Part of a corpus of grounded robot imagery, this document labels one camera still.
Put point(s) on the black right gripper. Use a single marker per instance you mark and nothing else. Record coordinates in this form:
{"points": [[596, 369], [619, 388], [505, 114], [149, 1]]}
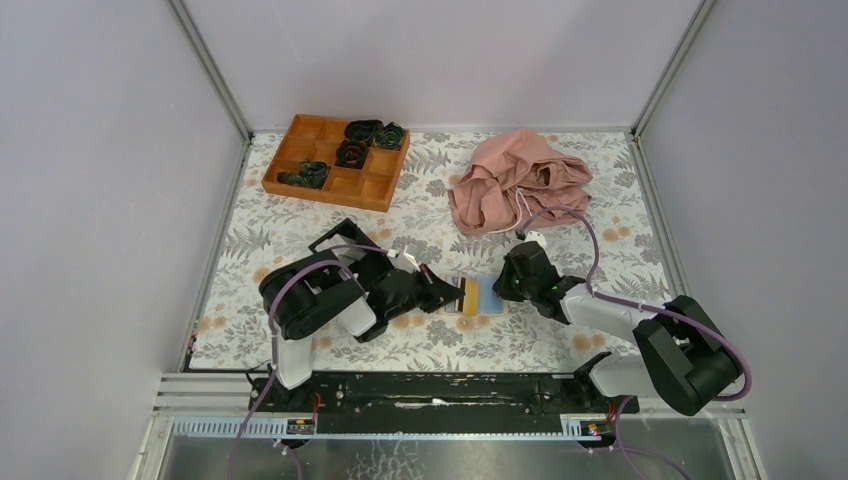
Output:
{"points": [[502, 285]]}

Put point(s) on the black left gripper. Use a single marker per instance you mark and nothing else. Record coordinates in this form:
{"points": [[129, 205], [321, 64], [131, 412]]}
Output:
{"points": [[436, 290]]}

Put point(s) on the gold credit card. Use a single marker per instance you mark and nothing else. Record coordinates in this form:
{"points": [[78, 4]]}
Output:
{"points": [[469, 303]]}

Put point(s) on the tan leather card holder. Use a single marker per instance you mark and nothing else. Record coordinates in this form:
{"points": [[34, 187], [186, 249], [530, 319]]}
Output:
{"points": [[454, 280]]}

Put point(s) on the black card box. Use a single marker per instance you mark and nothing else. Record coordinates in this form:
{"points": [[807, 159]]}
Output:
{"points": [[352, 247]]}

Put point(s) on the blue credit card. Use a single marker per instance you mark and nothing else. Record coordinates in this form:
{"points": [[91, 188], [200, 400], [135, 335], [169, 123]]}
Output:
{"points": [[489, 303]]}

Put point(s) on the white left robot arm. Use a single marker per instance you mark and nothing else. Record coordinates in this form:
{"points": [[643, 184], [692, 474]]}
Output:
{"points": [[361, 287]]}

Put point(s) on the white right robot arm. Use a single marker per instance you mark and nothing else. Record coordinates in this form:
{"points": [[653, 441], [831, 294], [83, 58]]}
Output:
{"points": [[681, 359]]}

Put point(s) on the floral patterned table mat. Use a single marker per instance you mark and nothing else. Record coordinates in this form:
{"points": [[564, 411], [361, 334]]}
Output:
{"points": [[266, 232]]}

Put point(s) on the pink crumpled cloth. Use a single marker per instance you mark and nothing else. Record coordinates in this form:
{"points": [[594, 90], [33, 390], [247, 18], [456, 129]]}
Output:
{"points": [[513, 176]]}

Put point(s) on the orange wooden divided tray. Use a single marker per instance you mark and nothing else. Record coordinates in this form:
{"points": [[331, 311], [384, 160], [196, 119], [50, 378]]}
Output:
{"points": [[316, 138]]}

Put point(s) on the dark rolled belt centre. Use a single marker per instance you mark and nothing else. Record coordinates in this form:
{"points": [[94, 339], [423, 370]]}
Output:
{"points": [[351, 154]]}

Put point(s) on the dark green rolled belt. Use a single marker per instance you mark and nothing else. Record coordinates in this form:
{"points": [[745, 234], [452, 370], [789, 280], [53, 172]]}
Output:
{"points": [[390, 137]]}

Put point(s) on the dark belt lower left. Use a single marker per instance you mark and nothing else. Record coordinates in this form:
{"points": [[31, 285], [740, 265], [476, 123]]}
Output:
{"points": [[311, 174]]}

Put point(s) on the dark rolled belt top left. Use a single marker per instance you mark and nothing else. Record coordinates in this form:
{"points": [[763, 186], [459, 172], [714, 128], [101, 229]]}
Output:
{"points": [[363, 131]]}

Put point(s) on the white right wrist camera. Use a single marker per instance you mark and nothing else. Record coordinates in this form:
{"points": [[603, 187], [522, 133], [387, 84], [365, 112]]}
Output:
{"points": [[526, 236]]}

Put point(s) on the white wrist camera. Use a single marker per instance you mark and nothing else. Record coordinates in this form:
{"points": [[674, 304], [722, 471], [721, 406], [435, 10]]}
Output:
{"points": [[526, 236], [403, 260]]}

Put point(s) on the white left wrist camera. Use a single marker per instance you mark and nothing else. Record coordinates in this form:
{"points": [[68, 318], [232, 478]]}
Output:
{"points": [[403, 260]]}

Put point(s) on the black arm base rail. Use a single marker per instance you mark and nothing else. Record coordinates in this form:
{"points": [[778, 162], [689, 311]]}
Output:
{"points": [[483, 401]]}

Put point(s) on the white slotted cable duct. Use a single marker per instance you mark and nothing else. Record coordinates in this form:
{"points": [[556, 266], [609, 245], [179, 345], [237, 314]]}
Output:
{"points": [[561, 428]]}

